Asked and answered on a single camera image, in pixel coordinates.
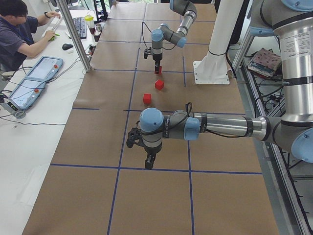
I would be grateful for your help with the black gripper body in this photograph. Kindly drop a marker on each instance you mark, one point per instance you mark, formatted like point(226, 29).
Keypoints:
point(156, 58)
point(151, 151)

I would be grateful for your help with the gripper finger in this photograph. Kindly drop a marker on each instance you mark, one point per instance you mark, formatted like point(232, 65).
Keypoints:
point(149, 162)
point(156, 66)

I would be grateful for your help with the red block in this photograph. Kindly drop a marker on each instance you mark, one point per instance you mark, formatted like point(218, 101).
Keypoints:
point(159, 84)
point(160, 70)
point(147, 98)

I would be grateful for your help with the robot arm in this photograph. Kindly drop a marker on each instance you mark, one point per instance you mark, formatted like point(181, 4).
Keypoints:
point(186, 9)
point(292, 22)

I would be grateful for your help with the yellow lid bottle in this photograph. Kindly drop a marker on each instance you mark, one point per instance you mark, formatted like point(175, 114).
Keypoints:
point(89, 21)

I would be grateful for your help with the black keyboard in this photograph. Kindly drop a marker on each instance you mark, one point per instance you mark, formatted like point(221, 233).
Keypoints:
point(81, 27)

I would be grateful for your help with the black computer mouse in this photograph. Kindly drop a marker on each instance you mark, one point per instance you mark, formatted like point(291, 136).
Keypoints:
point(67, 46)

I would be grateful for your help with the upper teach pendant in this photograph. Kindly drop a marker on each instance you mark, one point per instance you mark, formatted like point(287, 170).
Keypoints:
point(45, 69)

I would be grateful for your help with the teach pendant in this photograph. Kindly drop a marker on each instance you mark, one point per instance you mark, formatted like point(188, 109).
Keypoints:
point(27, 92)
point(45, 69)

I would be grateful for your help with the lower teach pendant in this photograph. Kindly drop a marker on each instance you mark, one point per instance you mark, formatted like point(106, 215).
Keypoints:
point(27, 92)

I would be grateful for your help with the seated person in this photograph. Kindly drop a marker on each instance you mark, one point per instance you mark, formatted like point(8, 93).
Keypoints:
point(16, 30)

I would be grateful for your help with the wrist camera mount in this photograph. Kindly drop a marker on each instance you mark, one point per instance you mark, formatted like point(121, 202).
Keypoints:
point(134, 137)
point(147, 52)

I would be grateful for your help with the white camera pedestal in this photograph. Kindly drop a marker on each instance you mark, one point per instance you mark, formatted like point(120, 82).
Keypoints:
point(212, 69)

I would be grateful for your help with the aluminium frame post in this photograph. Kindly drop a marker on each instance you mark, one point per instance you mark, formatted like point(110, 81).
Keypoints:
point(74, 34)

